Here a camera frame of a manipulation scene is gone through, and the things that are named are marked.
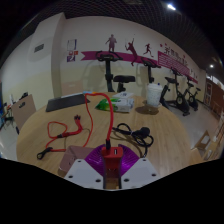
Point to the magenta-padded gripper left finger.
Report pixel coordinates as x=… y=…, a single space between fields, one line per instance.
x=81 y=171

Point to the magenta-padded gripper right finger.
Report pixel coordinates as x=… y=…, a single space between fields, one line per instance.
x=141 y=170

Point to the red charger block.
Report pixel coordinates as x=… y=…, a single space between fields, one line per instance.
x=112 y=160

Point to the pink power strip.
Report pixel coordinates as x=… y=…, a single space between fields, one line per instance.
x=71 y=156

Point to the brown round coaster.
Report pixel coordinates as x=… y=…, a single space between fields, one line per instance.
x=145 y=110

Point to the small wooden stool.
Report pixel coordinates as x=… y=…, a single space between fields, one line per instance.
x=203 y=141

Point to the green wet wipes pack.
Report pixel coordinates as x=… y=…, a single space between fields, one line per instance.
x=106 y=105

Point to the black flat mat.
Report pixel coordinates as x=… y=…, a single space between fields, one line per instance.
x=66 y=102

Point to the white lidded cup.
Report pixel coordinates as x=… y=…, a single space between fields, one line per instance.
x=154 y=95

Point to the white tissue pack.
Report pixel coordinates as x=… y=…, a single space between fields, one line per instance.
x=123 y=95

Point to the orange and blue marker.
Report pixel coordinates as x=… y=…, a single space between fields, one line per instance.
x=89 y=92

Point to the black exercise bike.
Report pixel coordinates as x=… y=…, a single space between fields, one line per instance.
x=150 y=68
x=193 y=100
x=180 y=100
x=108 y=71

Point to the small ceiling spotlight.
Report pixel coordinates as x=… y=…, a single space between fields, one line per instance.
x=211 y=66

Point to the bright ceiling light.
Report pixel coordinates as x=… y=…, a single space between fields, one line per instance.
x=171 y=6

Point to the magenta sports wall decal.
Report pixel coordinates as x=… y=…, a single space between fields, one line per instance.
x=170 y=60

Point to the wall poster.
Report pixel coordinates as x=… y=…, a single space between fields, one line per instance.
x=71 y=50

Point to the grey wall sign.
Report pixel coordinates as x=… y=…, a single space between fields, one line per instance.
x=39 y=48

